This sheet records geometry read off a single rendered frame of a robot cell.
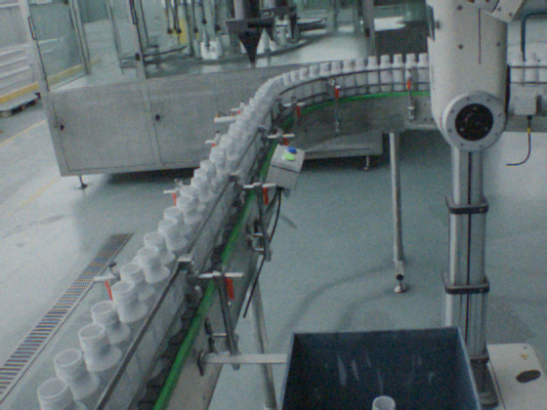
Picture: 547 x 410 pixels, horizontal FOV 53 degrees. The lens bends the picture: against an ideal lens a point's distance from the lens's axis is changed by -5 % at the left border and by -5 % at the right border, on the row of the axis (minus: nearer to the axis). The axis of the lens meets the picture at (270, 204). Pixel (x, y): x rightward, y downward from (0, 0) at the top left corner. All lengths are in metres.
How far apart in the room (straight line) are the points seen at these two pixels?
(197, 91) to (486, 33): 3.45
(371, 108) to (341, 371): 1.80
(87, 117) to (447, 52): 3.96
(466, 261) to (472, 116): 0.44
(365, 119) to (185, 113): 2.26
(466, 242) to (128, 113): 3.65
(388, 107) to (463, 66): 1.35
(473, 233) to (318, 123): 1.18
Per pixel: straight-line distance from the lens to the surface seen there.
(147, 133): 4.86
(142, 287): 0.95
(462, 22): 1.42
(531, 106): 2.52
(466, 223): 1.64
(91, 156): 5.13
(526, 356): 2.18
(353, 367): 1.14
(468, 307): 1.76
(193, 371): 1.06
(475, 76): 1.46
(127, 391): 0.85
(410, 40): 6.36
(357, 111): 2.74
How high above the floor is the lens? 1.58
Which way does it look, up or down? 22 degrees down
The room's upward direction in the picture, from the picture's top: 7 degrees counter-clockwise
